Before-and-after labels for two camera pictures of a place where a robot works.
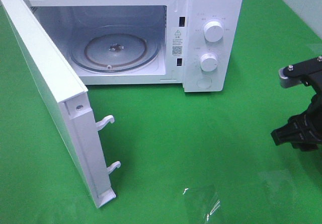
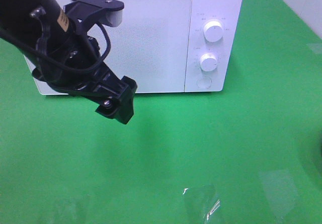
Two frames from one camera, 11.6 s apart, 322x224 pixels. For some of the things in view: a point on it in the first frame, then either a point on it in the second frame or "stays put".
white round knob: x=209 y=62 stays put
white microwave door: x=67 y=100 → x=151 y=45
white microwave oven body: x=147 y=33 stays put
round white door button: x=205 y=82 stays put
